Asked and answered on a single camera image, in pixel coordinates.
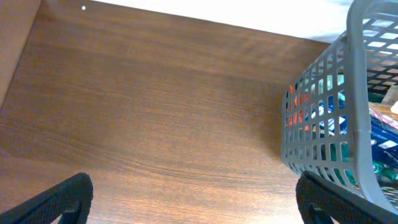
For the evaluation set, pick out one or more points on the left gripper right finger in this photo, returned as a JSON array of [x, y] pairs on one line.
[[321, 201]]

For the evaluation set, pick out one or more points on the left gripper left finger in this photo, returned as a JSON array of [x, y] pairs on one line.
[[68, 201]]

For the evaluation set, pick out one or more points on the orange cracker package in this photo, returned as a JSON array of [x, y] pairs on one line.
[[297, 107]]

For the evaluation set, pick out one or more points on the teal small snack packet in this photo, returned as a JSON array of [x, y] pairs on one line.
[[330, 84]]

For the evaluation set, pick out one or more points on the grey plastic basket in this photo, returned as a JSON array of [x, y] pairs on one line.
[[366, 52]]

